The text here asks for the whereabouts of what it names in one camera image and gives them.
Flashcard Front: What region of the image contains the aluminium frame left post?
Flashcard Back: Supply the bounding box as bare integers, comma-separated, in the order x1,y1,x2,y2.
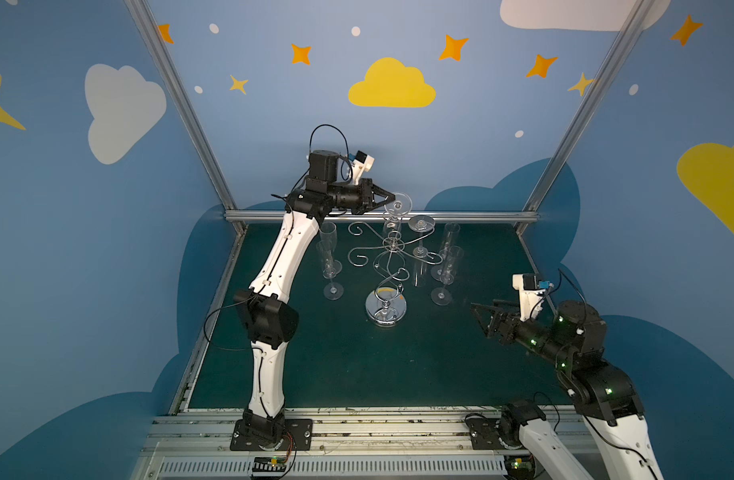
124,0,236,210

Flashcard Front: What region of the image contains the small circuit board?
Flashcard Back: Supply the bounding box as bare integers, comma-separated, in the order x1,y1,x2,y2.
504,456,535,480
250,456,292,479

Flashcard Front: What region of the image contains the clear champagne flute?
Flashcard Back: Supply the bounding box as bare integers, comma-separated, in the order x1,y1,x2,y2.
408,215,435,259
317,241,344,301
431,245,464,306
431,223,460,281
319,221,342,275
383,193,412,238

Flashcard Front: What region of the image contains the aluminium frame post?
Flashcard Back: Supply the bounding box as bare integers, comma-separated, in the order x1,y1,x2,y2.
522,0,656,217
124,0,236,210

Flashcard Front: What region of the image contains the aluminium frame right post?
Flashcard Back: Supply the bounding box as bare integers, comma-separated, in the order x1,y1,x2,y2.
522,0,656,217

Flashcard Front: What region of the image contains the chrome wire wine glass rack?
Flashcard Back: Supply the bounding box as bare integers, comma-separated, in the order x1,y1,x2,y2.
348,221,441,328

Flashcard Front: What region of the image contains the aluminium frame back rail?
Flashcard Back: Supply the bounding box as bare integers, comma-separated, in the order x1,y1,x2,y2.
224,210,539,224

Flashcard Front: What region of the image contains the small circuit board left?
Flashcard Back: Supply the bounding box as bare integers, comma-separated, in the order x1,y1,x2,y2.
250,456,292,479

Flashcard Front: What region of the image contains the clear champagne flute front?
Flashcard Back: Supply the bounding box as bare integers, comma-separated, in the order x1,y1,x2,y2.
431,223,460,281

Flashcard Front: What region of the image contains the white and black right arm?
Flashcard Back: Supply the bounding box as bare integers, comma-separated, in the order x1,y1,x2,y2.
470,274,663,479

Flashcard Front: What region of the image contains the small circuit board right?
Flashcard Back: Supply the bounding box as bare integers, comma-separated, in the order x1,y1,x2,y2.
504,456,535,480

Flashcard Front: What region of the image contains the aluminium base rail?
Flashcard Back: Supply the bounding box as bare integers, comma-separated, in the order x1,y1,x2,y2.
131,406,534,479

